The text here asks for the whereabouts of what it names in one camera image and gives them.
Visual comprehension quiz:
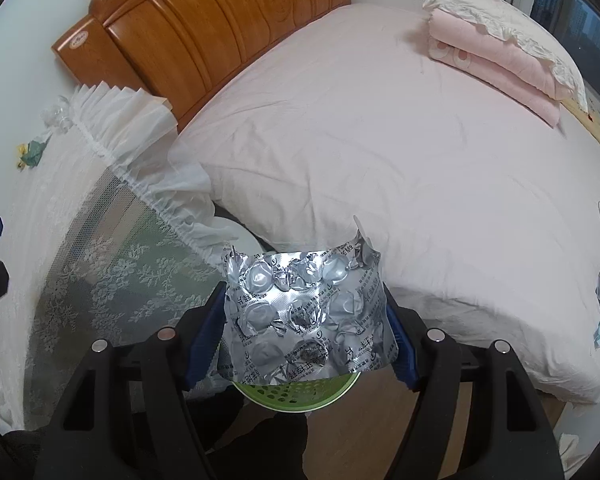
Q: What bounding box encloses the green yellow wrapper scrap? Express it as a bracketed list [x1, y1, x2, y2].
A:
[17, 140, 47, 170]

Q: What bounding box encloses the silver foil pill blister pack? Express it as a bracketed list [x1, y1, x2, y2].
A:
[218, 231, 398, 387]

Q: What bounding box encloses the clear crushed plastic bottle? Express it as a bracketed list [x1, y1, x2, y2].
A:
[41, 99, 73, 133]

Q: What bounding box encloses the green plastic trash basket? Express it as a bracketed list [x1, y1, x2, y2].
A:
[233, 373, 361, 414]

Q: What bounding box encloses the pink bed sheet mattress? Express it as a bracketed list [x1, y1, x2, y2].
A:
[175, 4, 600, 403]

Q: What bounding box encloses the wooden bed headboard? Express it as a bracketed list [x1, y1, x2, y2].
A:
[53, 0, 351, 127]

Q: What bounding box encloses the wooden board by window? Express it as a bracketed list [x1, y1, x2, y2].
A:
[562, 99, 600, 144]

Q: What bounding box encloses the folded pink blanket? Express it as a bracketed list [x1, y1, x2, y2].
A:
[428, 9, 571, 128]

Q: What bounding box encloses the white ruffled pillow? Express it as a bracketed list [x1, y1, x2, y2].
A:
[422, 0, 588, 113]

